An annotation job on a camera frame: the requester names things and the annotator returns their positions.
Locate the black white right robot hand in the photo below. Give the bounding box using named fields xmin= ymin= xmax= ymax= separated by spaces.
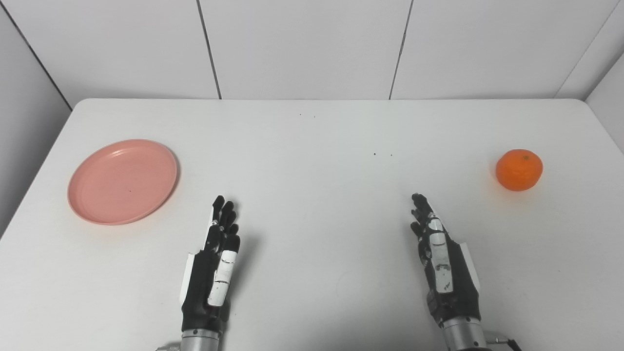
xmin=410 ymin=193 xmax=483 ymax=328

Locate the orange fruit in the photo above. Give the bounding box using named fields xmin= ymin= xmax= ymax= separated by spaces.
xmin=495 ymin=149 xmax=544 ymax=192

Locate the pink round plate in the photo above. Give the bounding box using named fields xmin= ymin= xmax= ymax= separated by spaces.
xmin=67 ymin=139 xmax=179 ymax=226

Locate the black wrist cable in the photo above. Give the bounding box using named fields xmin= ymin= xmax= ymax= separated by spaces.
xmin=485 ymin=331 xmax=523 ymax=351

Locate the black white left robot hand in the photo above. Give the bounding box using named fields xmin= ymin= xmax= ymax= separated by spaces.
xmin=180 ymin=195 xmax=241 ymax=335

